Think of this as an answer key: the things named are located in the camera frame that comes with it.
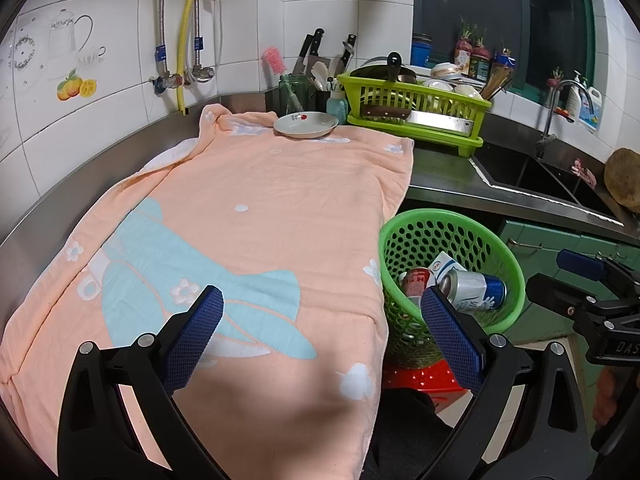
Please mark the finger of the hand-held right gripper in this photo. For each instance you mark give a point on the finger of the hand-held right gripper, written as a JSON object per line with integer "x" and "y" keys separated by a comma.
{"x": 580, "y": 259}
{"x": 560, "y": 292}

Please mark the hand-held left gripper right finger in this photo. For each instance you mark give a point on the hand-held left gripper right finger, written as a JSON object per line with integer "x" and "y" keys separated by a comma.
{"x": 450, "y": 340}

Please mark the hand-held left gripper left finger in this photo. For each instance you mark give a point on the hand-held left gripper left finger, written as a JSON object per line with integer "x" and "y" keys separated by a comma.
{"x": 195, "y": 340}

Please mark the blue white drink can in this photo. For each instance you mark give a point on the blue white drink can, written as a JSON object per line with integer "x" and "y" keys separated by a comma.
{"x": 475, "y": 290}

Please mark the red soda can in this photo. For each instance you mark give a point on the red soda can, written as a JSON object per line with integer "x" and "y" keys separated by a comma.
{"x": 417, "y": 282}

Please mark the white milk carton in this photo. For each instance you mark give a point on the white milk carton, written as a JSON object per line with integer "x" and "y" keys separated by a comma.
{"x": 445, "y": 262}

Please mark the green mesh wastebasket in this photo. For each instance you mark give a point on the green mesh wastebasket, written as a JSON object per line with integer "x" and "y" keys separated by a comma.
{"x": 415, "y": 225}

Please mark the person's right hand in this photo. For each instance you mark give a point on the person's right hand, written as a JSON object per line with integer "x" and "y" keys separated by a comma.
{"x": 607, "y": 395}

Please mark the green cabinet door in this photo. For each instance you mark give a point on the green cabinet door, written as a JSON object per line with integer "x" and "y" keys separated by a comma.
{"x": 540, "y": 265}

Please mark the red plastic stool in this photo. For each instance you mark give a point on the red plastic stool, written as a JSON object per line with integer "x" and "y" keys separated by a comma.
{"x": 425, "y": 380}

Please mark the pink scrubber cloth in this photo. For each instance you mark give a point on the pink scrubber cloth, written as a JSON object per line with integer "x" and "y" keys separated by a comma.
{"x": 585, "y": 172}

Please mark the steel sink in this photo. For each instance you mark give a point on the steel sink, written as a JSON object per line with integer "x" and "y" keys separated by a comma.
{"x": 540, "y": 180}

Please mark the brown round scrub pad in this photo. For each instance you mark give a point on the brown round scrub pad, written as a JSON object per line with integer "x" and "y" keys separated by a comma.
{"x": 625, "y": 177}

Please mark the person's dark trouser leg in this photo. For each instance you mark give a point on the person's dark trouser leg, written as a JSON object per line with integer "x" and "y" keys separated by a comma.
{"x": 410, "y": 440}

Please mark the steel faucet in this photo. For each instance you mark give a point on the steel faucet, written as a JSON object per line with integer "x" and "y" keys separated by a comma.
{"x": 547, "y": 125}

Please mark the white detergent bottle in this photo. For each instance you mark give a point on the white detergent bottle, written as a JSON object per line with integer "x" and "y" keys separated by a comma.
{"x": 590, "y": 112}

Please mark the white pump soap bottle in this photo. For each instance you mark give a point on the white pump soap bottle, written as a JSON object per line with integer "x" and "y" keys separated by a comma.
{"x": 575, "y": 100}

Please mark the peach printed towel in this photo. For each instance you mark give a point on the peach printed towel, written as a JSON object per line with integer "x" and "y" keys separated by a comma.
{"x": 250, "y": 175}

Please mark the green dish rack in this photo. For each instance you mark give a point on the green dish rack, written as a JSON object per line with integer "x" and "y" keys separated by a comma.
{"x": 470, "y": 110}

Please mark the bundle of chopsticks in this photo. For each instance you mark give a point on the bundle of chopsticks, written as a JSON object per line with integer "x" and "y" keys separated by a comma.
{"x": 496, "y": 85}

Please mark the white bowl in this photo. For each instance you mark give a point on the white bowl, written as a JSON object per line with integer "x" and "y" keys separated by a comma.
{"x": 467, "y": 92}
{"x": 437, "y": 86}

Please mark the blue lid jar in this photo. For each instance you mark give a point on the blue lid jar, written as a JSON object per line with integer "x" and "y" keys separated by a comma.
{"x": 502, "y": 62}

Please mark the dark sauce jar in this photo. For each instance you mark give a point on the dark sauce jar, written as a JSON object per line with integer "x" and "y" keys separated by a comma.
{"x": 481, "y": 65}

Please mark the patterned bowl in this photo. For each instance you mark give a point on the patterned bowl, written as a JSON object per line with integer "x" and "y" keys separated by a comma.
{"x": 446, "y": 72}

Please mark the red label jar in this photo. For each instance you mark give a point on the red label jar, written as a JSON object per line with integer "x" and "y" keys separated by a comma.
{"x": 463, "y": 52}

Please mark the white plate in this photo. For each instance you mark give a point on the white plate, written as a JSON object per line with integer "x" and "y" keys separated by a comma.
{"x": 305, "y": 125}

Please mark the teal bottle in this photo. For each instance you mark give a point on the teal bottle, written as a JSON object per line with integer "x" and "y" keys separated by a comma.
{"x": 337, "y": 109}

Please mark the metal water valve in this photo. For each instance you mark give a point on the metal water valve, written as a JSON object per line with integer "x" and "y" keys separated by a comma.
{"x": 167, "y": 82}
{"x": 200, "y": 74}

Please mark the blue lidded container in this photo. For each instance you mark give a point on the blue lidded container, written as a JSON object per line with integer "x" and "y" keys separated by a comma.
{"x": 421, "y": 52}

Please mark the dark window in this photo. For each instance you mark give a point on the dark window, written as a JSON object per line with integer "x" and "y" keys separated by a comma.
{"x": 500, "y": 0}

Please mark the black knife holder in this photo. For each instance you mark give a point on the black knife holder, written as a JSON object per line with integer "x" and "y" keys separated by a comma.
{"x": 320, "y": 99}

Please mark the pink bottle brush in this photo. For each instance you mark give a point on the pink bottle brush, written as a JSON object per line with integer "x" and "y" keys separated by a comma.
{"x": 274, "y": 60}

